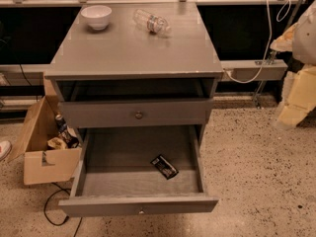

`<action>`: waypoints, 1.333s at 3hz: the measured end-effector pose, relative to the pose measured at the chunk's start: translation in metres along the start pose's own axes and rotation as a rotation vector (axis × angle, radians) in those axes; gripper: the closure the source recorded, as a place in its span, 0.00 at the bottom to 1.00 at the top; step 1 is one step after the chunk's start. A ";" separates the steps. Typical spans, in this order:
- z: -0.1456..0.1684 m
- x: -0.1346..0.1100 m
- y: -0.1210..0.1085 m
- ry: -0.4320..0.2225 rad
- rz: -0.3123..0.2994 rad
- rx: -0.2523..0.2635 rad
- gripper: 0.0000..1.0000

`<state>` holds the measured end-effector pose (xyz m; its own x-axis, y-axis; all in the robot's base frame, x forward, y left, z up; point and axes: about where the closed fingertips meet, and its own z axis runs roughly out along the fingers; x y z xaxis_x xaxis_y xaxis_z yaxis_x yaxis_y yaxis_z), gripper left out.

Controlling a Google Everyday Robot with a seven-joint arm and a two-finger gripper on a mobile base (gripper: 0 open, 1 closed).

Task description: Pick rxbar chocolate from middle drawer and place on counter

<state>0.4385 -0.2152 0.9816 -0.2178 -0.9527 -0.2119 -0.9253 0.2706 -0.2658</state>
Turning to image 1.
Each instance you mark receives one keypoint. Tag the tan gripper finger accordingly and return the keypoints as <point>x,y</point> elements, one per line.
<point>284,42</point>
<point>298,97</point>

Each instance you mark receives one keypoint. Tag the black rxbar chocolate wrapper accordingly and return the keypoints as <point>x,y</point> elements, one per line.
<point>164,167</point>

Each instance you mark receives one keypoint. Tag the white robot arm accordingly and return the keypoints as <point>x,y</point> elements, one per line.
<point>305,38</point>

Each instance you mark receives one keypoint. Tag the grey wooden drawer cabinet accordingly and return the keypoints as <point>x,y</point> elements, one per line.
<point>123,62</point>

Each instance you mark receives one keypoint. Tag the open grey middle drawer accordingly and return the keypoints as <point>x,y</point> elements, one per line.
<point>115,175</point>

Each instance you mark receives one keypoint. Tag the closed grey top drawer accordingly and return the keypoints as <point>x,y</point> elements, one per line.
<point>133,113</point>

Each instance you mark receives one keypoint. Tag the diagonal metal pole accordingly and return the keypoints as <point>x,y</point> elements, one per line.
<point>270,55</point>

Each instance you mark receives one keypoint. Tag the clear plastic water bottle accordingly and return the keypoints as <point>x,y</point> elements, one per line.
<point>151,22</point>

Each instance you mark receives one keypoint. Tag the white ceramic bowl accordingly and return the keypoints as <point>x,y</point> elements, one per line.
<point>97,17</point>

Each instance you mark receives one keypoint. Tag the soda can in box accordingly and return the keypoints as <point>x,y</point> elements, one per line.
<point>61,123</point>

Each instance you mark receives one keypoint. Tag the snack bag in box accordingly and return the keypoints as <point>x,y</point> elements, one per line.
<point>57,143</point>

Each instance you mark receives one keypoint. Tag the open cardboard box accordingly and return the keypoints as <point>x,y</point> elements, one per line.
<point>41,164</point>

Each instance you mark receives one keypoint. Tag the white red shoe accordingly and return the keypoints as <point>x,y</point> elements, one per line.
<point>5,148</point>

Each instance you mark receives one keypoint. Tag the grey metal rail shelf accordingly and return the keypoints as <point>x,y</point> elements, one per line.
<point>252,70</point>

